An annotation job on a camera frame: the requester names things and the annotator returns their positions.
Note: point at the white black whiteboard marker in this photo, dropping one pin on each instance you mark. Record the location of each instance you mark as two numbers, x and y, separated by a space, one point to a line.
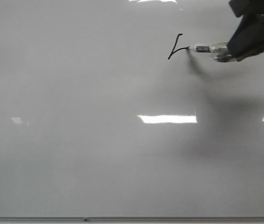
200 49

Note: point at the grey aluminium whiteboard frame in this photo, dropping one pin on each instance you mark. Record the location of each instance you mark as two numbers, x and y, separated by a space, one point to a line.
132 220

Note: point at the white glossy whiteboard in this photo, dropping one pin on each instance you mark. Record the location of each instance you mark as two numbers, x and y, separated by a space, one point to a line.
98 119

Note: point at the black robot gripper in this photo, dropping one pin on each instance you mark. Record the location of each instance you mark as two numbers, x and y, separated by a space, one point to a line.
248 39

